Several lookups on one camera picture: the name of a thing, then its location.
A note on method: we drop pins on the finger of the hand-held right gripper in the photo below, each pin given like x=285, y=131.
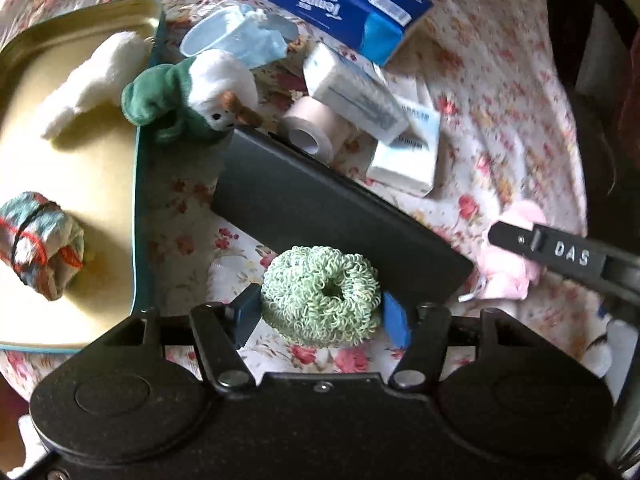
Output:
x=565, y=255

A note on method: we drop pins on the blue face mask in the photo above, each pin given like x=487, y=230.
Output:
x=260, y=40

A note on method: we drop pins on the black flat board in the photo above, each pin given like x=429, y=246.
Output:
x=325, y=200

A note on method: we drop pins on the green knitted scrunchie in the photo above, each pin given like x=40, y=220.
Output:
x=310, y=280

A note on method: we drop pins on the plaid cloth bundle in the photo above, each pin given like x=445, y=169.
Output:
x=40, y=240

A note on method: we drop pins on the blue tissue box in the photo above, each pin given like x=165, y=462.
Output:
x=340, y=5

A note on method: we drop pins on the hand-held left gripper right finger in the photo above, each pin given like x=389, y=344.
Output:
x=397, y=322

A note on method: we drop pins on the white plush toy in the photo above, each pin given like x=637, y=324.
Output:
x=95, y=85

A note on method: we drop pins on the beige tape roll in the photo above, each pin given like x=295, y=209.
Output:
x=310, y=120

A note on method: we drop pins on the pink cloth with black band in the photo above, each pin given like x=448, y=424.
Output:
x=510, y=275

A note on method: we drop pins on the gold metal tin tray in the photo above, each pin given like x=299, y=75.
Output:
x=75, y=170

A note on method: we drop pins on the green and white plush duck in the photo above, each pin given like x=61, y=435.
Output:
x=210, y=85

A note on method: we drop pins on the clear plastic cup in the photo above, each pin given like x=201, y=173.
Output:
x=210, y=35

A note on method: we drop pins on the white tissue pack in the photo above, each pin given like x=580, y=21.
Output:
x=350, y=90
x=410, y=160

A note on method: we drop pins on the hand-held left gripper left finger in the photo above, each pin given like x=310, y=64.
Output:
x=247, y=312

